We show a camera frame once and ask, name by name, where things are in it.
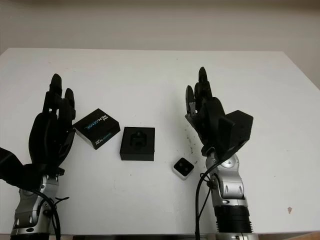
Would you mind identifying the black RealSense box lid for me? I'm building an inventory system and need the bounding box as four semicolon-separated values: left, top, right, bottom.
72;108;121;151

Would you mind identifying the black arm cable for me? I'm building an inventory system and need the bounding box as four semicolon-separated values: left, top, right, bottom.
31;189;71;240
194;159;221;240

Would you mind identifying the small silver depth camera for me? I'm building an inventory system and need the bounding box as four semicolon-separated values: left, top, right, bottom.
171;156;196;174

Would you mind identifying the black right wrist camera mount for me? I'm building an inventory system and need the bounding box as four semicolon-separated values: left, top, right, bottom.
218;109;254;161

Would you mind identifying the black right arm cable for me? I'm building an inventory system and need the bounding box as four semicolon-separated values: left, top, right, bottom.
194;159;221;240

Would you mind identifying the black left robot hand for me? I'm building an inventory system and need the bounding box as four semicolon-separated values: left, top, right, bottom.
27;73;77;176

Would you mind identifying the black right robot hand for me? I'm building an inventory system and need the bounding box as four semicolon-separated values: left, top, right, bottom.
184;66;227;160

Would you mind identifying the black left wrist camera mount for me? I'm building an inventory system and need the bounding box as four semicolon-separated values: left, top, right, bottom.
0;146;41;189

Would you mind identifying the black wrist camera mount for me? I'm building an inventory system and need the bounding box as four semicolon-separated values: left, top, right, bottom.
218;109;254;161
0;146;41;189

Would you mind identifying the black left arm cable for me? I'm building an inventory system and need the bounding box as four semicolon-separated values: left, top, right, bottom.
31;189;71;240

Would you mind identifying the black camera box base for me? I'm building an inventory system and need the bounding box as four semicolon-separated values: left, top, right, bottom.
119;126;156;162

